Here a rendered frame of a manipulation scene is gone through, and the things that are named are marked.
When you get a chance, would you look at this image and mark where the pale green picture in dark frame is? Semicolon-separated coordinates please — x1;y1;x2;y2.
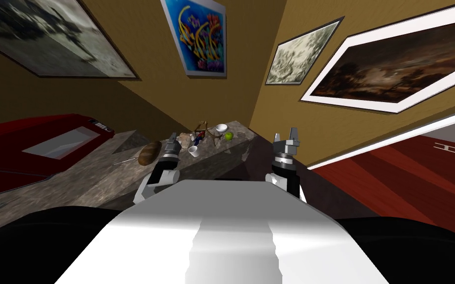
265;16;345;86

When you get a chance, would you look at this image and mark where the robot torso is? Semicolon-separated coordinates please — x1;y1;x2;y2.
55;178;390;284

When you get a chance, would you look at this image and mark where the red appliance with pale window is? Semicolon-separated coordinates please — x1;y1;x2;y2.
0;113;116;201

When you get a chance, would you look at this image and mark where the brown wooden rack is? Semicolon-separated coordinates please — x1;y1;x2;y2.
193;120;224;147

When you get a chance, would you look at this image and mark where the brown bread loaf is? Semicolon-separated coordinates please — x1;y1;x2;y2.
137;140;163;167

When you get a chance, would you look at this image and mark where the grey picture in dark frame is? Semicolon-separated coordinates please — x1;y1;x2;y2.
0;0;141;81

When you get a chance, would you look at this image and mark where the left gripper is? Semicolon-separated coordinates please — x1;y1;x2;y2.
163;133;183;158

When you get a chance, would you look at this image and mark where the blue picture with yellow fish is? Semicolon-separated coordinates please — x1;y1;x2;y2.
159;0;228;78

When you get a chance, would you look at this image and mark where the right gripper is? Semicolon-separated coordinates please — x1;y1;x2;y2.
272;127;301;159

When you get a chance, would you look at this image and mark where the dark landscape picture in white frame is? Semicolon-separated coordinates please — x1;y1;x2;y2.
300;0;455;114

